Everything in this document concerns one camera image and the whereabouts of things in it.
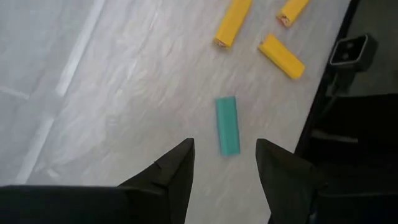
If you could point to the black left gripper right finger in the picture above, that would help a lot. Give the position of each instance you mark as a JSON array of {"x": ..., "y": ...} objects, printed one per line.
[{"x": 286, "y": 186}]

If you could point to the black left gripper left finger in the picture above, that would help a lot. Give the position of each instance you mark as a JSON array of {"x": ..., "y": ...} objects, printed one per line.
[{"x": 168, "y": 193}]

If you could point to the teal wooden block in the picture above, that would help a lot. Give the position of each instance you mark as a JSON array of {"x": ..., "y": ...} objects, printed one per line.
[{"x": 228, "y": 126}]

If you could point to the yellow wooden block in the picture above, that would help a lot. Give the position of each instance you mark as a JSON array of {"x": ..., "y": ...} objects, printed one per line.
[
  {"x": 281, "y": 56},
  {"x": 233, "y": 21},
  {"x": 292, "y": 11}
]

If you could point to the black table-level camera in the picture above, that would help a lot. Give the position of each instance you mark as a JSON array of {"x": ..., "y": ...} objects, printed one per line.
[{"x": 351, "y": 51}]

